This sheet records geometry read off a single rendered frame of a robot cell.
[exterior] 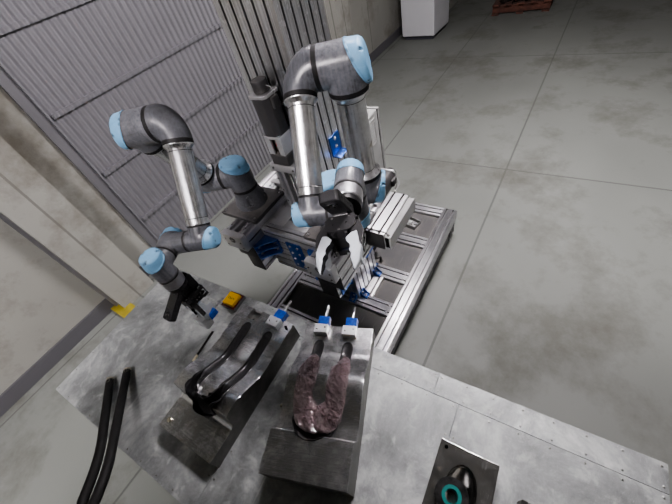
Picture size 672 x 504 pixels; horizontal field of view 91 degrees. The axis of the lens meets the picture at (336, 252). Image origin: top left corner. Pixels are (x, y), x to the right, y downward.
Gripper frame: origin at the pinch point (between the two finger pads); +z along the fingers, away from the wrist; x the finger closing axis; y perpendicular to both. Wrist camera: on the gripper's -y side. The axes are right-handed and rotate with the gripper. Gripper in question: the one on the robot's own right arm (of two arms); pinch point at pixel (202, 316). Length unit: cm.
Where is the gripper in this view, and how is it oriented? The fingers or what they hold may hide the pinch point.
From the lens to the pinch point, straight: 142.0
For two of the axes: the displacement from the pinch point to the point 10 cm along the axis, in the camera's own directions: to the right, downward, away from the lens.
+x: -8.5, -2.2, 4.7
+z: 2.4, 6.5, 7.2
